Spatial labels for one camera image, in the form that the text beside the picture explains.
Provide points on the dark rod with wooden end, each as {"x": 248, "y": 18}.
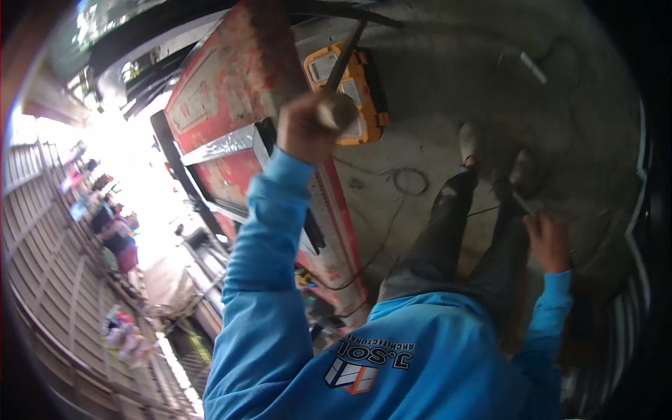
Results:
{"x": 341, "y": 63}

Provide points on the row of hanging clothes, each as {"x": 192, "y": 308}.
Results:
{"x": 113, "y": 231}

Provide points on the wooden slat fence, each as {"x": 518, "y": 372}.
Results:
{"x": 47, "y": 273}

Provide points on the black metal bar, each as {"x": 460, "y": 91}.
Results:
{"x": 178, "y": 168}

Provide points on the person's legs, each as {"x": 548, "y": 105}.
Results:
{"x": 446, "y": 236}

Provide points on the person's right fingers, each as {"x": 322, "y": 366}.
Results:
{"x": 534, "y": 223}

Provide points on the person's right hand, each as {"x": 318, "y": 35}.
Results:
{"x": 551, "y": 246}

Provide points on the yellow tool case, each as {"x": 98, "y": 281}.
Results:
{"x": 367, "y": 89}

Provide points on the person's left fingers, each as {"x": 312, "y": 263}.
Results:
{"x": 350, "y": 107}

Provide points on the small grey stick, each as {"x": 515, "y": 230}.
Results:
{"x": 522, "y": 202}

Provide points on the short white pipe piece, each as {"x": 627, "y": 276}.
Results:
{"x": 533, "y": 67}

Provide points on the person's left hand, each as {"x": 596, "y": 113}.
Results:
{"x": 299, "y": 131}

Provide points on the person's body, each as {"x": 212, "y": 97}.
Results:
{"x": 399, "y": 367}

